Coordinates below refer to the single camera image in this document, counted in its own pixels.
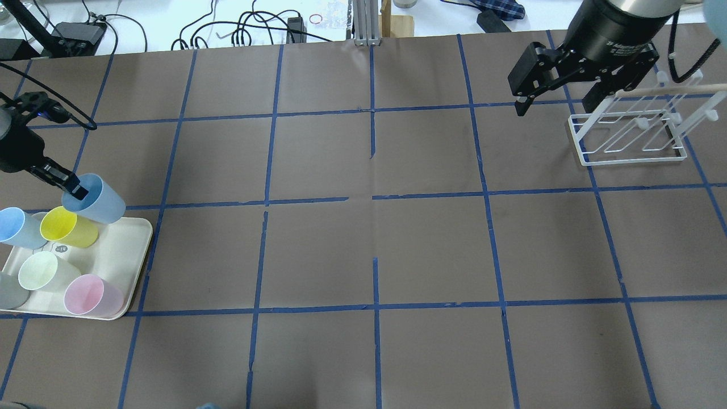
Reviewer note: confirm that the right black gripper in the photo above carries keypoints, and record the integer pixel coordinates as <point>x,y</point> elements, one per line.
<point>610,35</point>

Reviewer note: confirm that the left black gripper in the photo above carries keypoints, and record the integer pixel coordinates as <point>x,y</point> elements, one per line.
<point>18,151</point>

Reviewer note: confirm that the light blue plastic cup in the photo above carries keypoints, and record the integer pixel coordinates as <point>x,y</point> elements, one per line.
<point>101,203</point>

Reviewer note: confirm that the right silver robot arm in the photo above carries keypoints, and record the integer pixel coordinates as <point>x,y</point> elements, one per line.
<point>608,43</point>

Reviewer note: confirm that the yellow plastic cup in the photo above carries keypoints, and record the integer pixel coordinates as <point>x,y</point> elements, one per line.
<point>64,227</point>

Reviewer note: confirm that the cream plastic cup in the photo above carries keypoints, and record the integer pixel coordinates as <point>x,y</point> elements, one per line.
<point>47,273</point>

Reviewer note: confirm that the grey plastic cup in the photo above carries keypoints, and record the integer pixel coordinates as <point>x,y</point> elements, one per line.
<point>13,295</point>

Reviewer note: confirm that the pink plastic cup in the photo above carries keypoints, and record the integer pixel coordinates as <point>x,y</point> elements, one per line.
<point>93,297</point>

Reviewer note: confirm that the black power adapter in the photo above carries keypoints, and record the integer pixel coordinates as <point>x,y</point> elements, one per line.
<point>490,23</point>

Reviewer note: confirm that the blue plaid umbrella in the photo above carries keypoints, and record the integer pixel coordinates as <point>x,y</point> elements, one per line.
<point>506,10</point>

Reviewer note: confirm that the wooden mug tree stand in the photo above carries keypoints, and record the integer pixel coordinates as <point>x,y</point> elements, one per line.
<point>395,26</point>

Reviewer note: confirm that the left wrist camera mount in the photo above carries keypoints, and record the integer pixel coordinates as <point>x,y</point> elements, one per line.
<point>32,105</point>

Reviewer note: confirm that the white wire cup rack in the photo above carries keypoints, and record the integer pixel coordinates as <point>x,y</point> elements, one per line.
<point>647,124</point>

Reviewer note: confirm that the aluminium frame post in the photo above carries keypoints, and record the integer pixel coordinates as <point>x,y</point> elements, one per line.
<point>365,23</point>

